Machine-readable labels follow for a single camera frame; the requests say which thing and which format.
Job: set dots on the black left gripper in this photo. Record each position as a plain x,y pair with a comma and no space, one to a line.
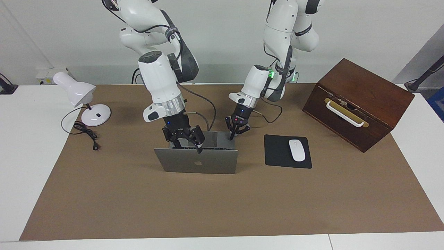
239,118

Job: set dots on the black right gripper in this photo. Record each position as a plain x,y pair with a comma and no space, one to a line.
180,126

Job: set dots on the silver apple laptop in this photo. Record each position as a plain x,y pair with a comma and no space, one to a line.
215,163

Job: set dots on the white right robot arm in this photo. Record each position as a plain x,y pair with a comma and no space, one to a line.
159,80

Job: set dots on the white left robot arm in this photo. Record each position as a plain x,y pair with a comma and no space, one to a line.
281,27

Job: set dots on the black mouse pad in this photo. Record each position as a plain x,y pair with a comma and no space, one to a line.
277,152

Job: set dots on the white computer mouse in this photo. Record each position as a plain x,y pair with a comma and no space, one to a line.
297,151

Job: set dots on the brown table mat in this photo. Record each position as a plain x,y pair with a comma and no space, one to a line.
208,208

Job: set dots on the white desk lamp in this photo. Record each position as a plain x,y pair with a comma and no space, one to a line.
74,88

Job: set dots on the dark brown wooden box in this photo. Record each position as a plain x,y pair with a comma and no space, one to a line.
378,100

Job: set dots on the black stand foot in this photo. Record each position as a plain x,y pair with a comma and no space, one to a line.
7,88

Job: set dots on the black stand with pole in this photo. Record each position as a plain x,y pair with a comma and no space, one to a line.
421,80

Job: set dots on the blue crate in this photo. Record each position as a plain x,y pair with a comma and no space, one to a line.
437,104

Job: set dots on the white wall power outlet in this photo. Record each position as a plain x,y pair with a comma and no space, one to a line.
45,74

